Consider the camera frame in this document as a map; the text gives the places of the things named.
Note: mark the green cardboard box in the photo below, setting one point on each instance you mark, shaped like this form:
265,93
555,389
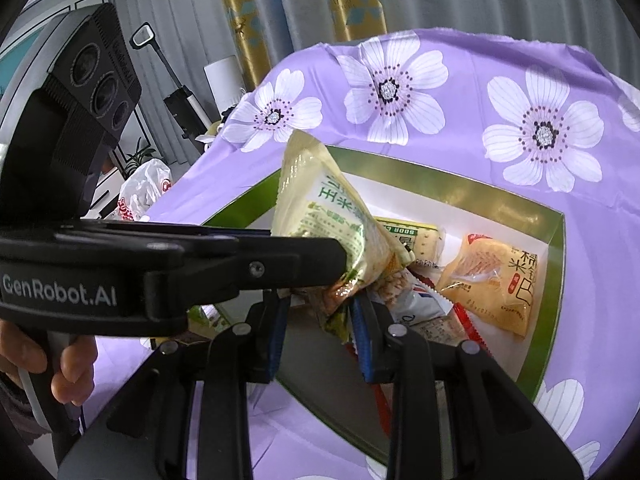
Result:
316,369

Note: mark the gold patterned curtain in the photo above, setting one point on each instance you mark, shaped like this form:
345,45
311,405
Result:
265,32

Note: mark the potted green plant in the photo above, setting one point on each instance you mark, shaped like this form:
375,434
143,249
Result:
143,152

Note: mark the white biscuit ball bag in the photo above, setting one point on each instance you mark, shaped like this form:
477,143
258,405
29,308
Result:
408,299

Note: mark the long white red snack pack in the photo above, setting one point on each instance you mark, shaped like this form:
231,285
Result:
374,362

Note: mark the white cylindrical air purifier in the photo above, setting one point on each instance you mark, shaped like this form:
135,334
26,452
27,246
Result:
226,82

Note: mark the light green corn snack bag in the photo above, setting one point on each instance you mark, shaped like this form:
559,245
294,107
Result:
316,200

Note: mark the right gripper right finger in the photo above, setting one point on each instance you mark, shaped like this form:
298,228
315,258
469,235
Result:
495,431

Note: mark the purple floral tablecloth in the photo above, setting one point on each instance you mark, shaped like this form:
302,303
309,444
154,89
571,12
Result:
544,121

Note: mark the soda cracker pack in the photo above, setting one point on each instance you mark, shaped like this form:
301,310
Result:
425,241

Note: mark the orange rice cracker bag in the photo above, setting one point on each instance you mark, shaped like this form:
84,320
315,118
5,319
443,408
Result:
494,280

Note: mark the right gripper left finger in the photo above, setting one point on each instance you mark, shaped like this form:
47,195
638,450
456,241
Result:
144,431

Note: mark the person's left hand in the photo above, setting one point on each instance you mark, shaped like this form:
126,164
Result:
73,382

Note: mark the white plastic bag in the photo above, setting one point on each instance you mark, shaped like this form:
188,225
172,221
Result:
143,189

